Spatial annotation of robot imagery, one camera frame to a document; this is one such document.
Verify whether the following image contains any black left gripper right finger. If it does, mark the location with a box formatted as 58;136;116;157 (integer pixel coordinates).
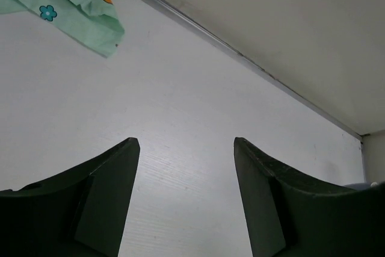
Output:
233;137;384;256

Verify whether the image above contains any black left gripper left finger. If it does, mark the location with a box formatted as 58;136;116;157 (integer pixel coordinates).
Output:
1;138;140;257

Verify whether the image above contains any green cartoon print cloth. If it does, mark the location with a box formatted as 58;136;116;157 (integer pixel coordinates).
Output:
1;0;125;57

